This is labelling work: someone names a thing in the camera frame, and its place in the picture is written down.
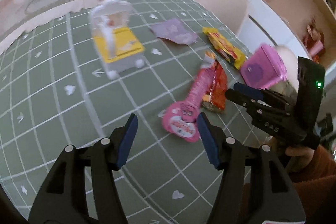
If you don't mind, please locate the pink round-end candy wrapper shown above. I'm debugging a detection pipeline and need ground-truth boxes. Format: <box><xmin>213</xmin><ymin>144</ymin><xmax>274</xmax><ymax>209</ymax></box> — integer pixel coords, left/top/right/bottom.
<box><xmin>162</xmin><ymin>51</ymin><xmax>217</xmax><ymax>143</ymax></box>

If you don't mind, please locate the person's orange sleeve forearm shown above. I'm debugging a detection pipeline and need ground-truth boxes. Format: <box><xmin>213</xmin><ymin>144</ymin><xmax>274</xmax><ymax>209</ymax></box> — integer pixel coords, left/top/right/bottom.
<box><xmin>241</xmin><ymin>144</ymin><xmax>336</xmax><ymax>224</ymax></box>

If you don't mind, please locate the person's right hand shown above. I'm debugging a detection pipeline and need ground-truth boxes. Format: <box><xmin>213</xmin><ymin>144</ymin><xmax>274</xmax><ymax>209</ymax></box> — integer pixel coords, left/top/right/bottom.
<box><xmin>285</xmin><ymin>147</ymin><xmax>315</xmax><ymax>166</ymax></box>

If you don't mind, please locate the pink plastic box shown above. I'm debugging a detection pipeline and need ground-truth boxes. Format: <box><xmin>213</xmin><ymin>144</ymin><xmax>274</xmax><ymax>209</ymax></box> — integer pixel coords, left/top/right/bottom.
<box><xmin>240</xmin><ymin>44</ymin><xmax>287</xmax><ymax>89</ymax></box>

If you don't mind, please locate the red orange snack wrapper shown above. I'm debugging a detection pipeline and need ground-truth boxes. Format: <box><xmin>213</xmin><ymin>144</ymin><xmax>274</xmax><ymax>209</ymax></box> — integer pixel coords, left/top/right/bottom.
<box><xmin>202</xmin><ymin>61</ymin><xmax>228</xmax><ymax>113</ymax></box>

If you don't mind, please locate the yellow red snack wrapper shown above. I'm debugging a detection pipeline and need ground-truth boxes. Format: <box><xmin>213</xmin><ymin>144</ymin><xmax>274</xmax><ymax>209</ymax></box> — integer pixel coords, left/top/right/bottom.
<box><xmin>202</xmin><ymin>27</ymin><xmax>246</xmax><ymax>70</ymax></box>

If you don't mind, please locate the beige chair near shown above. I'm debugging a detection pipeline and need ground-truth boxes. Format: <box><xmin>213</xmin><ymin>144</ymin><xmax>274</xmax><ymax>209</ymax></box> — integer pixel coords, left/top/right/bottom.
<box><xmin>275</xmin><ymin>46</ymin><xmax>299</xmax><ymax>92</ymax></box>

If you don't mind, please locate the beige chair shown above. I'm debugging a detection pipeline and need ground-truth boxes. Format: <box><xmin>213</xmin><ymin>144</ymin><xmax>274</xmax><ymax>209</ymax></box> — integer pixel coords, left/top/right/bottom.
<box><xmin>275</xmin><ymin>46</ymin><xmax>299</xmax><ymax>92</ymax></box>
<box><xmin>194</xmin><ymin>0</ymin><xmax>249</xmax><ymax>35</ymax></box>

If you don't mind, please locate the white lower cabinet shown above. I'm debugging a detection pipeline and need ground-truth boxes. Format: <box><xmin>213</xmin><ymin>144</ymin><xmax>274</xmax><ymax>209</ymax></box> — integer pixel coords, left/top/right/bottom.
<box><xmin>126</xmin><ymin>0</ymin><xmax>310</xmax><ymax>57</ymax></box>

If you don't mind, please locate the red flower bouquet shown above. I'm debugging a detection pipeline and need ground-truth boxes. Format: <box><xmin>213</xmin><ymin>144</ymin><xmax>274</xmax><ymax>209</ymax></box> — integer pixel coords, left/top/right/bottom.
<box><xmin>303</xmin><ymin>18</ymin><xmax>326</xmax><ymax>63</ymax></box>

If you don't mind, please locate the beige chair middle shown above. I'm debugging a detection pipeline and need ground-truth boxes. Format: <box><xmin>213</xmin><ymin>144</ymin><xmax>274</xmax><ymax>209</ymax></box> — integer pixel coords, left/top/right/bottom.
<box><xmin>194</xmin><ymin>0</ymin><xmax>249</xmax><ymax>35</ymax></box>

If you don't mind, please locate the green grid tablecloth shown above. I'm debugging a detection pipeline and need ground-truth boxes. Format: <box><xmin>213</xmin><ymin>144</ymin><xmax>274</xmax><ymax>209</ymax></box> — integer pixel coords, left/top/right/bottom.
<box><xmin>0</xmin><ymin>0</ymin><xmax>266</xmax><ymax>224</ymax></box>

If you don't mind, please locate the purple flat wrapper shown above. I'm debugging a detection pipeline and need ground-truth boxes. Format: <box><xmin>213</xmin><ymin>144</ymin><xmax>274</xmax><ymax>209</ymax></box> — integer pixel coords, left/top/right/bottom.
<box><xmin>150</xmin><ymin>18</ymin><xmax>198</xmax><ymax>45</ymax></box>

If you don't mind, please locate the yellow white toy cart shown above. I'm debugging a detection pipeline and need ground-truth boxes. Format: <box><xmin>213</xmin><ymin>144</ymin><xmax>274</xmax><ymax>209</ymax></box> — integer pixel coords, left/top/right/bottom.
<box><xmin>89</xmin><ymin>0</ymin><xmax>145</xmax><ymax>80</ymax></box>

